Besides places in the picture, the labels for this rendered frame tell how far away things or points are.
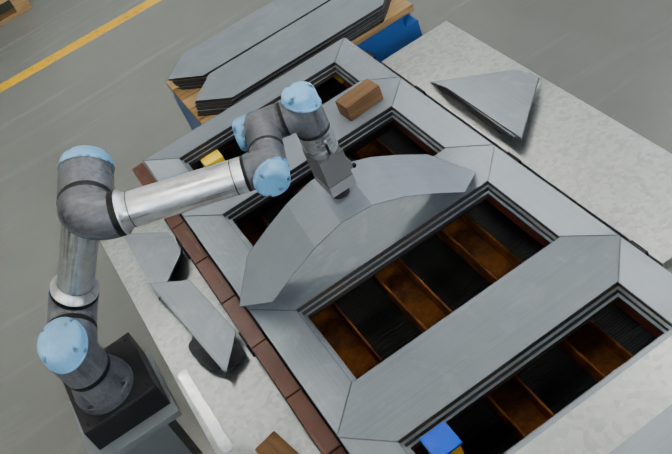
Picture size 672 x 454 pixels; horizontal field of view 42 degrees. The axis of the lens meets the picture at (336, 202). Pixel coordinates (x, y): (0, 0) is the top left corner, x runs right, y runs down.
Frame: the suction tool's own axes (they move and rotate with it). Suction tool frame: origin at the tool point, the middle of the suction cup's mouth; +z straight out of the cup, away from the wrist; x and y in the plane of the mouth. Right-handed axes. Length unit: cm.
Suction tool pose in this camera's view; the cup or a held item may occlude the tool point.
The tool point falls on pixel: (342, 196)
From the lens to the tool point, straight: 202.9
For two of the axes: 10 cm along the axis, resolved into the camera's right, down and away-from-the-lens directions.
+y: -4.9, -4.8, 7.3
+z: 3.0, 6.9, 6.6
